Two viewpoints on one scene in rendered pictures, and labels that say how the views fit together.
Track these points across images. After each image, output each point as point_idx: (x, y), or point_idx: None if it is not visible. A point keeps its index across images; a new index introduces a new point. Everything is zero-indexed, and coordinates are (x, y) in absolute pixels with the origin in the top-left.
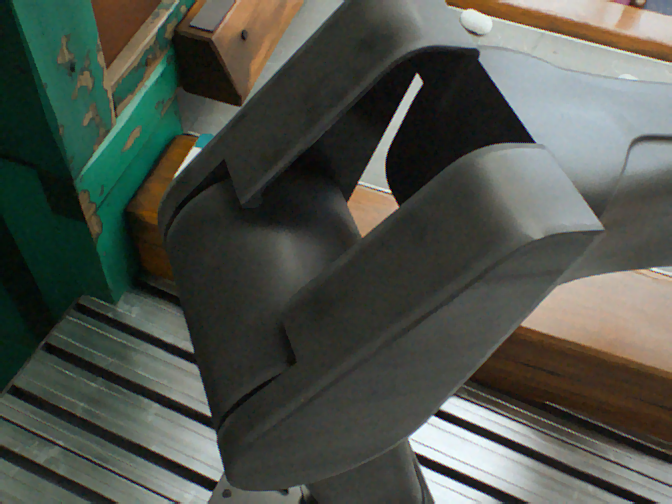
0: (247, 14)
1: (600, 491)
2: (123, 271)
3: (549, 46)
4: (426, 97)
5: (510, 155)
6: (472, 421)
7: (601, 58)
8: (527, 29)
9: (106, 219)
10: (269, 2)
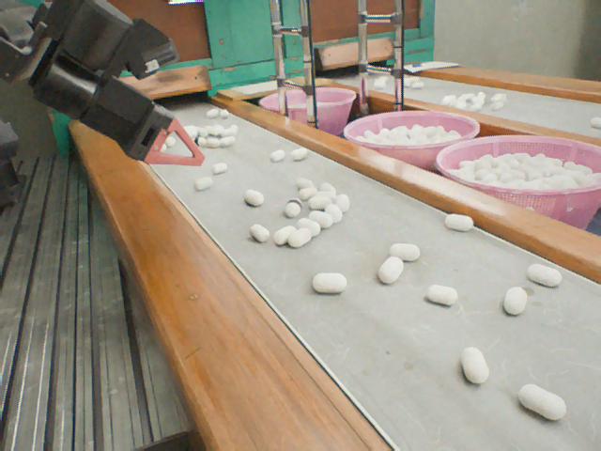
0: (128, 83)
1: (63, 207)
2: (66, 146)
3: (238, 123)
4: None
5: None
6: (70, 189)
7: (247, 127)
8: (241, 119)
9: (58, 119)
10: (143, 85)
